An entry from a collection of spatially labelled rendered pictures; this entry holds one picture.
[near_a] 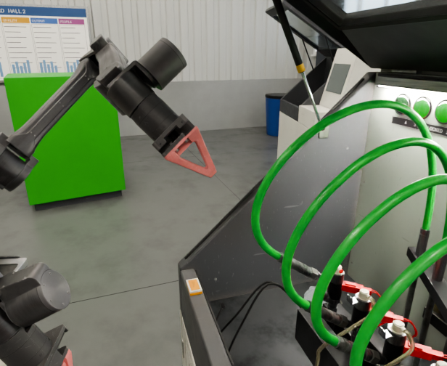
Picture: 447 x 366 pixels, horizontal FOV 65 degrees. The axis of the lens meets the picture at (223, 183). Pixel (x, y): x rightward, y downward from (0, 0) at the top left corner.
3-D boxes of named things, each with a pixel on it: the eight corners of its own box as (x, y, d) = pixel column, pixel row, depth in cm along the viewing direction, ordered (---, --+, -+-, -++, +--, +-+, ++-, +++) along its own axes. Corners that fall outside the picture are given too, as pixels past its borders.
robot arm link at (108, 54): (117, 78, 98) (87, 45, 92) (132, 64, 97) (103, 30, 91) (130, 127, 62) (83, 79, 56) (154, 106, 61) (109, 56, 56)
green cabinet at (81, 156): (111, 174, 464) (99, 71, 419) (126, 196, 392) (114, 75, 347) (30, 186, 422) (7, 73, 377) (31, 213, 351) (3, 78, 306)
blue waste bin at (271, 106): (258, 132, 715) (260, 93, 688) (284, 130, 734) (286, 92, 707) (271, 138, 662) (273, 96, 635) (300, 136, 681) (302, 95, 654)
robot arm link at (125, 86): (104, 95, 57) (99, 86, 51) (134, 66, 58) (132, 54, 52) (136, 125, 58) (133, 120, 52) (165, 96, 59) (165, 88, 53)
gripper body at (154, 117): (190, 126, 62) (159, 96, 60) (191, 122, 51) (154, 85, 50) (164, 152, 61) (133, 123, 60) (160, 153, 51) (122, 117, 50)
